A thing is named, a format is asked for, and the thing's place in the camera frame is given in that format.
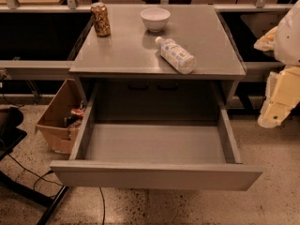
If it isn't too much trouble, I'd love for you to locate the grey top drawer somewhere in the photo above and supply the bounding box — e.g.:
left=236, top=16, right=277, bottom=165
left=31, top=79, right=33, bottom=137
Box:
left=51, top=81, right=263, bottom=190

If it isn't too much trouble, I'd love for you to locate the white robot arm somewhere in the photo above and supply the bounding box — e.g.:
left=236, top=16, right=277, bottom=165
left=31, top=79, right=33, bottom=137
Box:
left=254, top=1, right=300, bottom=128

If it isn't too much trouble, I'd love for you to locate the grey drawer cabinet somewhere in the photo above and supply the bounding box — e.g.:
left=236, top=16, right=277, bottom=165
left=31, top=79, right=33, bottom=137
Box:
left=70, top=5, right=246, bottom=115

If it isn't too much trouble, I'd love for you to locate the dark chair at right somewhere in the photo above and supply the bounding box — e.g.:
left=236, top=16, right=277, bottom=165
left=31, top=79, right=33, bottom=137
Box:
left=241, top=12, right=285, bottom=38

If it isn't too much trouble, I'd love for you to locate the white plastic bottle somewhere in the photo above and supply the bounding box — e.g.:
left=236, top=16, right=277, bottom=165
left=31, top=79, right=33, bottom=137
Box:
left=155, top=37, right=196, bottom=74

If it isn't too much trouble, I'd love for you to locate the white ceramic bowl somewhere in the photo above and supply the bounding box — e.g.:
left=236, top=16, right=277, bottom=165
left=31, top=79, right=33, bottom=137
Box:
left=141, top=7, right=171, bottom=32

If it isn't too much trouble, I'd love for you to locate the patterned drink can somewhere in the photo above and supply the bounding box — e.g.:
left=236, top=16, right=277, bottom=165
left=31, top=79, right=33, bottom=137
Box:
left=91, top=2, right=111, bottom=37

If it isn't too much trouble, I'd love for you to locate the red item in box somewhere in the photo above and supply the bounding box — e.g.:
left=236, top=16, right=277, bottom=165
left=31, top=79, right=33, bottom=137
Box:
left=64, top=109, right=84, bottom=128

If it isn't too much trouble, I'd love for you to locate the brown cardboard box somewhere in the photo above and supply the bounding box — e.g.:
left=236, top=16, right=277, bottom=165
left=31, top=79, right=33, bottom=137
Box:
left=36, top=79, right=85, bottom=154

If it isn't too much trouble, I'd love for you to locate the black chair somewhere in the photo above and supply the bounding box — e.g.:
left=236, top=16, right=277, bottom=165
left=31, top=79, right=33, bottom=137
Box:
left=0, top=107, right=68, bottom=225

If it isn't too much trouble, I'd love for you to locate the black floor cable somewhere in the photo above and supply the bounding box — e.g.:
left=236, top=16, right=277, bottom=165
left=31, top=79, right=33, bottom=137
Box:
left=7, top=153, right=107, bottom=225

